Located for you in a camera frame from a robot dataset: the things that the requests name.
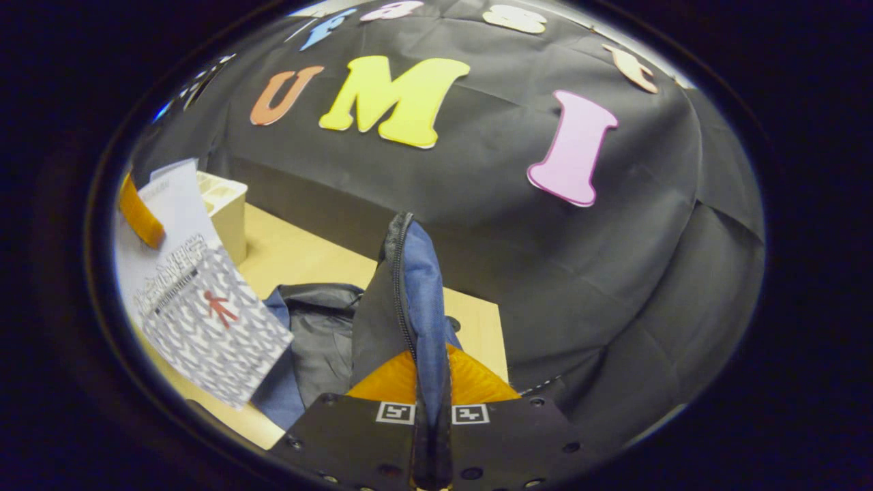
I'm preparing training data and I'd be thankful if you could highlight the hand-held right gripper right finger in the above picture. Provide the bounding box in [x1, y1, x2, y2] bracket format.
[447, 343, 587, 491]

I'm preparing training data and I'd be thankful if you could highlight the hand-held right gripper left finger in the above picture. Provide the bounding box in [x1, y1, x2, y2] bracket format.
[268, 349, 418, 491]

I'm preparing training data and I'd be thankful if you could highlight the cream plastic bookshelf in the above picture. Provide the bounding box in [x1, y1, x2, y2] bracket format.
[196, 170, 248, 267]

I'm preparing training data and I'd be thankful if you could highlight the white book with grey pattern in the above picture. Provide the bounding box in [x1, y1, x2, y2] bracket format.
[115, 158, 295, 410]

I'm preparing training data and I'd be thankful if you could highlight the blue schoolbag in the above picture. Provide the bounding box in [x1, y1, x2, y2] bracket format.
[251, 211, 464, 490]

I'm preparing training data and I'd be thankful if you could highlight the black backdrop cloth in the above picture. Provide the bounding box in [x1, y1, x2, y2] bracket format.
[130, 0, 766, 437]

